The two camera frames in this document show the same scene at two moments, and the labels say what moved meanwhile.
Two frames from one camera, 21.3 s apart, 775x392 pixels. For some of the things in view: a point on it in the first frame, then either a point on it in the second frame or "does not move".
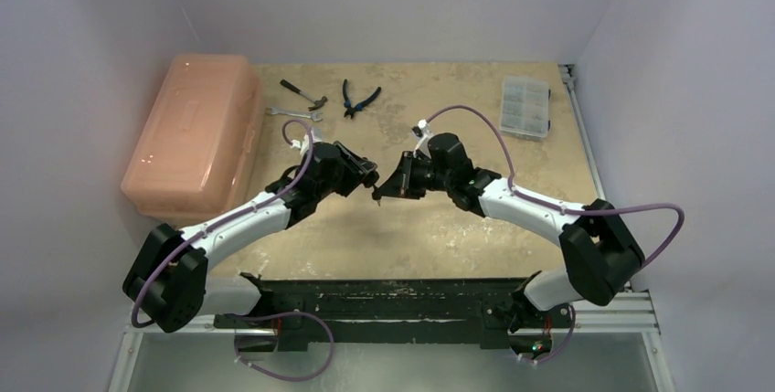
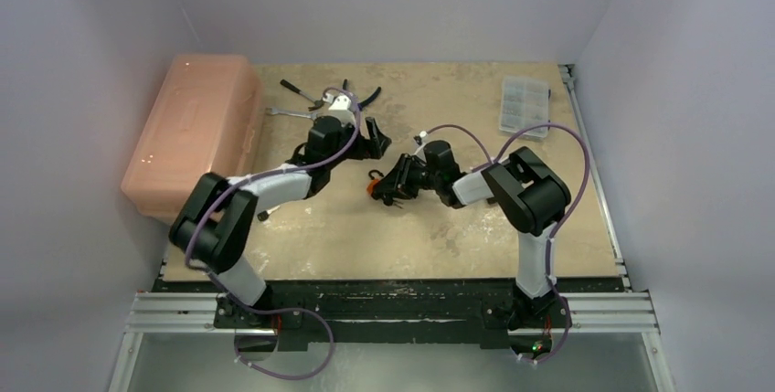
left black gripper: (355, 171) → (369, 149)
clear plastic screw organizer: (525, 108) does not move
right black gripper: (409, 173) does not move
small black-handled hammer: (318, 102) does not move
